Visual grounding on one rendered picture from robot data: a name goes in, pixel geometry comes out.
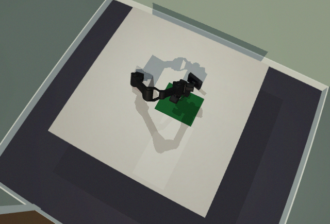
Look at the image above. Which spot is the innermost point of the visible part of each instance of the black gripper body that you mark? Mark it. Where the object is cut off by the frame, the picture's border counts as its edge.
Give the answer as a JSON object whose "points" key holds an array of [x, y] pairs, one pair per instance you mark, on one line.
{"points": [[174, 98]]}

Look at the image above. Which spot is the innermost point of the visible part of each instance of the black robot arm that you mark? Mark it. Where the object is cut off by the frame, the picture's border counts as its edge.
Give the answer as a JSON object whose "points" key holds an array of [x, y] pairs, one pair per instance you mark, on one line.
{"points": [[179, 88]]}

